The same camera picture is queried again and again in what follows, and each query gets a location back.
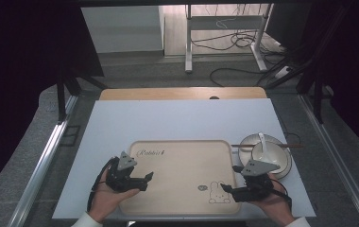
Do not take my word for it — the dark curtain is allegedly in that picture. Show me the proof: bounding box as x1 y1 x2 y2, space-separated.
0 0 105 203
296 0 359 154

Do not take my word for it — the tangle of black floor cables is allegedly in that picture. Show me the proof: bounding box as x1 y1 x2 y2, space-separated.
190 28 283 54

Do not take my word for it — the white metal desk frame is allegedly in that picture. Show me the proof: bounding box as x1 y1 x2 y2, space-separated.
184 3 275 75

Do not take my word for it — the silver metal rail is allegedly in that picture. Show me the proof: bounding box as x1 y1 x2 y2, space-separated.
7 94 79 227
298 94 359 227

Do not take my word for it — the right hand-held gripper black cable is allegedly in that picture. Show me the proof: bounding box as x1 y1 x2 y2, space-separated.
269 179 294 210

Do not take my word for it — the white power strip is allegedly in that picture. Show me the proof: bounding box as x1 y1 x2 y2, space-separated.
274 65 293 80

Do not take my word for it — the white board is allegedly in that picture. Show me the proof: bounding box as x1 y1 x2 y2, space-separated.
51 97 316 220

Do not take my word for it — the long black floor cable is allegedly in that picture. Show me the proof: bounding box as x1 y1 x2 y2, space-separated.
209 66 265 88

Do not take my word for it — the white bowl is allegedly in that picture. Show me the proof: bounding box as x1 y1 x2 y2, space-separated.
251 140 291 175

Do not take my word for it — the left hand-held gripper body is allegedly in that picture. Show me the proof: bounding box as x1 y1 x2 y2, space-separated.
105 150 149 193

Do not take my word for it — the white cabinet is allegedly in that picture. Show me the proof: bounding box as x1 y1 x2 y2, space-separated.
79 5 165 54

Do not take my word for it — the thin black cable loop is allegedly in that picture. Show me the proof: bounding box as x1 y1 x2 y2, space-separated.
282 131 302 146

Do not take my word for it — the left hand-held gripper black cable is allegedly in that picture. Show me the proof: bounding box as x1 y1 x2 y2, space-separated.
86 156 119 213

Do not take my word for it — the person's left hand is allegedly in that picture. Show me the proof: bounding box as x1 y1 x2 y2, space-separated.
87 168 142 223

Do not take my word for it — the brown chopstick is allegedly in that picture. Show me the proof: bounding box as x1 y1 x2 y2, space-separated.
231 144 304 149
231 143 303 148

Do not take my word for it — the beige tray with rabbit print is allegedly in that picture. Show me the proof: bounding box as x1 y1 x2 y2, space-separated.
118 139 242 217

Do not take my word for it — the person's right hand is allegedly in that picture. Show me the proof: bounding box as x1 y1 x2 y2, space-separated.
248 173 296 227

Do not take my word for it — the hand-held gripper black cable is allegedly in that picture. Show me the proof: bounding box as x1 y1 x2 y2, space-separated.
86 156 119 213
269 179 294 210

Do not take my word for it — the white ceramic spoon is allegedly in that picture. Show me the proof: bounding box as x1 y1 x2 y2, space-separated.
257 131 268 161

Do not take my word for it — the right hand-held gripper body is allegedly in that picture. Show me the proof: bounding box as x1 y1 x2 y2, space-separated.
231 159 282 203

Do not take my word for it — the black metal stand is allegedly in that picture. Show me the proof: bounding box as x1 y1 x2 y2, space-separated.
312 70 327 125
56 61 83 123

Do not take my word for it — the wooden table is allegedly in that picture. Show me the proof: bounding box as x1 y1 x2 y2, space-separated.
98 86 268 101

